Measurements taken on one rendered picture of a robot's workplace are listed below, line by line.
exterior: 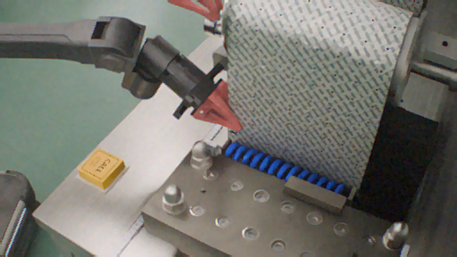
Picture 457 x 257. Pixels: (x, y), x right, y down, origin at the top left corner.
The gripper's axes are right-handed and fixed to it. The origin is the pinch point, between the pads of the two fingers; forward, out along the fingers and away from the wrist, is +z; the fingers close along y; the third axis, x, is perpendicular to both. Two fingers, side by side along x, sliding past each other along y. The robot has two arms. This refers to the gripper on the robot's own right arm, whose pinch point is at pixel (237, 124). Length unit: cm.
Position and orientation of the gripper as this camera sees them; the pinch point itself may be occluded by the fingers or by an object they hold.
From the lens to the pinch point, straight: 76.9
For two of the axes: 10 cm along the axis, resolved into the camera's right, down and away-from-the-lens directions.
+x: 4.4, -4.4, -7.8
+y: -4.9, 6.2, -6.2
